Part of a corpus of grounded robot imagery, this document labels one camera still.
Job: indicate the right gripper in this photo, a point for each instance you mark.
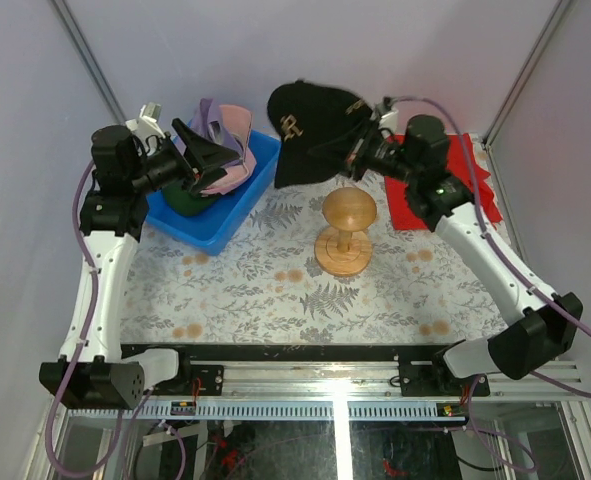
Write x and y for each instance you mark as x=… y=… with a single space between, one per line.
x=352 y=148

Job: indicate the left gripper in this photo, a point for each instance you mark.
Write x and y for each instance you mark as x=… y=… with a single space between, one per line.
x=208 y=156

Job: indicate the black baseball cap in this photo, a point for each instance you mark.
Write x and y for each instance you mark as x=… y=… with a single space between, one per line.
x=304 y=115

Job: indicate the wooden hat stand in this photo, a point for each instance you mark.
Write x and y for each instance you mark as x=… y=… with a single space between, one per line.
x=343 y=249

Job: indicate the red cloth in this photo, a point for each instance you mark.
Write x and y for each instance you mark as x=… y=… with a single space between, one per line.
x=458 y=187

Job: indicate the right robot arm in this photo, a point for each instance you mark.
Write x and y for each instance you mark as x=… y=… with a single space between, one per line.
x=540 y=323

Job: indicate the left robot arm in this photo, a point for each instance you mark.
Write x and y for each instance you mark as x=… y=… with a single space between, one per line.
x=91 y=372

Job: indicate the dark green cap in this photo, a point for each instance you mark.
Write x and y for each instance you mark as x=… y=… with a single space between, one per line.
x=186 y=204

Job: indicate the purple cap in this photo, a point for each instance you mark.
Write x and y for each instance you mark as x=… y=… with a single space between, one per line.
x=208 y=122

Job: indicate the pink cap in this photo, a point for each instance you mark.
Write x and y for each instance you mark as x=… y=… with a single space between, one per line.
x=228 y=126

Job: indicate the blue plastic bin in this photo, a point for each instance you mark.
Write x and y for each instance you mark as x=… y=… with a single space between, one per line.
x=213 y=228

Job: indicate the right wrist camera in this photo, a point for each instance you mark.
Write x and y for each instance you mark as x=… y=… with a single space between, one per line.
x=386 y=114

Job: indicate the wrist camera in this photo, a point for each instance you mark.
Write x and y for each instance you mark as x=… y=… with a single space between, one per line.
x=146 y=124
x=386 y=114

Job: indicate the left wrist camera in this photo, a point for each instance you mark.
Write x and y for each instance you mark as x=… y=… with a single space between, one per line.
x=146 y=124

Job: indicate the left frame post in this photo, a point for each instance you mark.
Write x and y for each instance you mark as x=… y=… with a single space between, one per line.
x=67 y=19

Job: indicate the frame post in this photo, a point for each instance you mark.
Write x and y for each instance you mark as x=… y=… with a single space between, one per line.
x=67 y=19
x=554 y=22

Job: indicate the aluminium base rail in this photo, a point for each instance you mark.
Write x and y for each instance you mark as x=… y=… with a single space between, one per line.
x=376 y=381

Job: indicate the slotted cable duct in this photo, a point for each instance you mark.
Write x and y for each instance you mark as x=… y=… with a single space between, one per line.
x=299 y=410

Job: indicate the right frame post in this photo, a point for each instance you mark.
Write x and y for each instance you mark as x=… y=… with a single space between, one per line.
x=554 y=22

